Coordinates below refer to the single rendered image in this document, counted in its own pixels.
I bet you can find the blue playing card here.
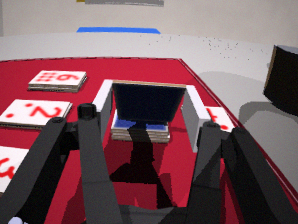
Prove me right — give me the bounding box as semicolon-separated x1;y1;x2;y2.
111;110;169;134

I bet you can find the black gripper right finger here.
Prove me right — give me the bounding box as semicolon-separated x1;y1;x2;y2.
182;85;298;224

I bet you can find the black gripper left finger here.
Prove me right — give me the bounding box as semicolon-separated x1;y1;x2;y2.
0;80;123;224

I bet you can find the dark red card cloth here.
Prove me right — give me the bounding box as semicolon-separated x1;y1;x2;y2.
0;57;298;207
0;59;245;224

